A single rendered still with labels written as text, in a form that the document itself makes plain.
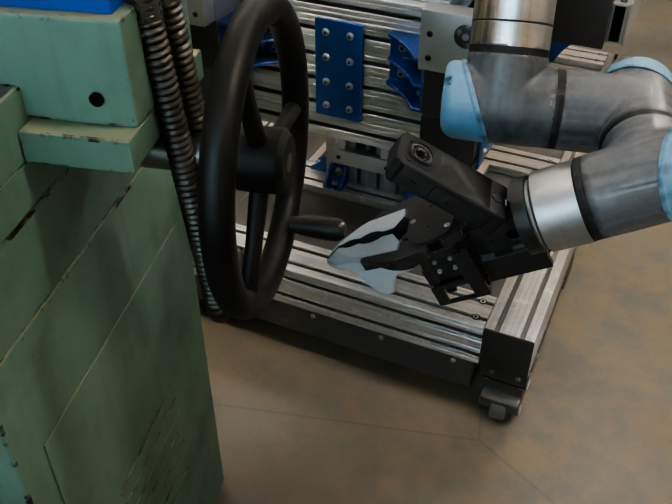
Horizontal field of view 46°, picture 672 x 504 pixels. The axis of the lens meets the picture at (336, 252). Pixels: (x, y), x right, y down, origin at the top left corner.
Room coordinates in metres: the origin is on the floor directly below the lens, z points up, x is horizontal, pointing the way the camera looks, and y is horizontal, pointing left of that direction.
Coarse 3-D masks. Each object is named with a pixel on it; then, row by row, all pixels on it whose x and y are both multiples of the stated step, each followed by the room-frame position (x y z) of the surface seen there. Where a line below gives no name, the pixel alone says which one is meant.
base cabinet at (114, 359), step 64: (128, 192) 0.72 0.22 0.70; (128, 256) 0.69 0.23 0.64; (64, 320) 0.55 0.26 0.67; (128, 320) 0.65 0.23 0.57; (192, 320) 0.83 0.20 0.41; (0, 384) 0.45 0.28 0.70; (64, 384) 0.52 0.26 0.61; (128, 384) 0.63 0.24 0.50; (192, 384) 0.79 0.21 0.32; (0, 448) 0.43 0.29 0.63; (64, 448) 0.49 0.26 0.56; (128, 448) 0.59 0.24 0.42; (192, 448) 0.75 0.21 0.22
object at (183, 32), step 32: (128, 0) 0.59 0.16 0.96; (160, 0) 0.60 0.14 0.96; (160, 32) 0.59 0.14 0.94; (160, 64) 0.59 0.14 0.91; (192, 64) 0.64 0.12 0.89; (160, 96) 0.59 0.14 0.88; (192, 96) 0.63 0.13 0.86; (192, 128) 0.64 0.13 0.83; (192, 160) 0.60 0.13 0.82; (192, 192) 0.60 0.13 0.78; (192, 224) 0.60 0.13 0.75; (192, 256) 0.61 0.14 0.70; (224, 320) 0.61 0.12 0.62
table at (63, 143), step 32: (0, 96) 0.56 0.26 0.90; (0, 128) 0.54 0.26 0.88; (32, 128) 0.56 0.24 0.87; (64, 128) 0.56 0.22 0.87; (96, 128) 0.56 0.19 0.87; (128, 128) 0.56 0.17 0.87; (160, 128) 0.60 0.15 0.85; (0, 160) 0.53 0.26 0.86; (32, 160) 0.55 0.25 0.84; (64, 160) 0.55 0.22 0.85; (96, 160) 0.54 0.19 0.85; (128, 160) 0.54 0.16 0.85
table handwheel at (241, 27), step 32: (256, 0) 0.61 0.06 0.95; (256, 32) 0.58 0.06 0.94; (288, 32) 0.69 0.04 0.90; (224, 64) 0.54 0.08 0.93; (288, 64) 0.72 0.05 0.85; (224, 96) 0.52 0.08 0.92; (288, 96) 0.73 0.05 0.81; (224, 128) 0.50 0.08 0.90; (256, 128) 0.58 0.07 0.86; (288, 128) 0.68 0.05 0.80; (160, 160) 0.61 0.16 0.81; (224, 160) 0.49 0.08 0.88; (256, 160) 0.59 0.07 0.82; (288, 160) 0.60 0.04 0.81; (224, 192) 0.48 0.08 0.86; (256, 192) 0.59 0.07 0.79; (288, 192) 0.69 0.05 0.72; (224, 224) 0.47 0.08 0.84; (256, 224) 0.57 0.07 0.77; (288, 224) 0.66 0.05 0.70; (224, 256) 0.47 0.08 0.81; (256, 256) 0.56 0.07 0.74; (288, 256) 0.63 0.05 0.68; (224, 288) 0.47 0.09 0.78; (256, 288) 0.54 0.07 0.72
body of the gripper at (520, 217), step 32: (512, 192) 0.58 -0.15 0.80; (416, 224) 0.60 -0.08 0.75; (448, 224) 0.58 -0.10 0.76; (512, 224) 0.57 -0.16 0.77; (448, 256) 0.58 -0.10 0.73; (480, 256) 0.58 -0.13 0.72; (512, 256) 0.57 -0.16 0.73; (544, 256) 0.56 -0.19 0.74; (448, 288) 0.58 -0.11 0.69; (480, 288) 0.56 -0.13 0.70
